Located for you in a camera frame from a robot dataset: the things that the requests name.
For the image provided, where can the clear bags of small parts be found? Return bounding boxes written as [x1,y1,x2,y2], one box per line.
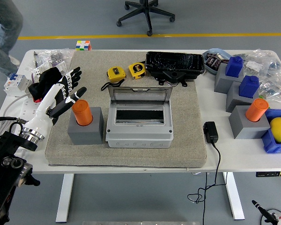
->
[25,48,75,78]

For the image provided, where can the black plastic tray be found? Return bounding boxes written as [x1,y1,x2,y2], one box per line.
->
[145,51,206,82]

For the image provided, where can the black cloth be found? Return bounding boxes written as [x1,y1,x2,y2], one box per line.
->
[28,67,66,104]

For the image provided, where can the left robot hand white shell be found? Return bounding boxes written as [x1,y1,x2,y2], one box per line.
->
[23,67,88,136]

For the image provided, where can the white table leg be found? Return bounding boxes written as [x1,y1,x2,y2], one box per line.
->
[222,172,245,220]
[55,173,75,223]

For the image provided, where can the grey block holder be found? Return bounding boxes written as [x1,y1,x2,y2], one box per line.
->
[225,81,260,113]
[229,105,271,140]
[214,63,244,94]

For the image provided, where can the orange cylinder battery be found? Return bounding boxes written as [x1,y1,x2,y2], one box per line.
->
[71,99,94,127]
[245,98,270,122]

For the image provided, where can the white power cable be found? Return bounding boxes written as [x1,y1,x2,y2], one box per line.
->
[0,93,32,141]

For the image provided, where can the white circuit breaker blue switch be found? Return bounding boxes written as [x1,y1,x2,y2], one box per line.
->
[3,72,33,98]

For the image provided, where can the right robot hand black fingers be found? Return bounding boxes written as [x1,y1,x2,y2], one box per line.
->
[251,200,281,225]

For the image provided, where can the black triangular bracket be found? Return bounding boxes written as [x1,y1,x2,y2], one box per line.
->
[158,70,188,87]

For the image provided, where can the white terminal block pack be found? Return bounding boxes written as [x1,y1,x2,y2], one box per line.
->
[32,60,69,82]

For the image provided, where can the black office chair base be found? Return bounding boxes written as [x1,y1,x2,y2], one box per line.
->
[116,0,176,37]

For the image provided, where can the grey block with round hole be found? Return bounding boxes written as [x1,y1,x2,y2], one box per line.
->
[67,107,104,145]

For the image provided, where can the blue plastic bottle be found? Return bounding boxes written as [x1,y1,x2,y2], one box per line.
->
[225,56,244,78]
[238,75,260,98]

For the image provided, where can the colourful puzzle cube white faces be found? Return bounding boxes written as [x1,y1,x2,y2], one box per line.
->
[75,40,92,51]

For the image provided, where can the thin black cable loop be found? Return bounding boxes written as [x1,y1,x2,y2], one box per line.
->
[259,207,281,225]

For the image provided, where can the blue plastic bin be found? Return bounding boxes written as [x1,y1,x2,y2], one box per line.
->
[261,109,281,154]

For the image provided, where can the clear bags of components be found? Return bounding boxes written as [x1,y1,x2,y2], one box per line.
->
[242,48,281,110]

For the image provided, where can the person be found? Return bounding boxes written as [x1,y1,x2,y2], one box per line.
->
[0,0,24,78]

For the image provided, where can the grey-brown mat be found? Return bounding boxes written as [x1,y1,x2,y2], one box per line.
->
[44,50,207,168]

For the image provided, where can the yellow tape measure black strap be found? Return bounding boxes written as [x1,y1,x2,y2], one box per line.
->
[100,67,127,91]

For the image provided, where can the black table control panel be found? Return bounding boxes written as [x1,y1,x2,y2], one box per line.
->
[256,171,281,178]

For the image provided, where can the dark packets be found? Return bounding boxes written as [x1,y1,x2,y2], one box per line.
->
[205,52,229,70]

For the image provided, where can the black power adapter with cord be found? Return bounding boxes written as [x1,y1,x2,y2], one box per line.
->
[186,121,228,225]

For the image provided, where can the light blue bowl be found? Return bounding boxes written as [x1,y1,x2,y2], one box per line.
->
[202,48,232,75]

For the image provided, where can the grey plastic electrical box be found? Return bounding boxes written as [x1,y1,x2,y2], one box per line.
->
[105,98,174,149]

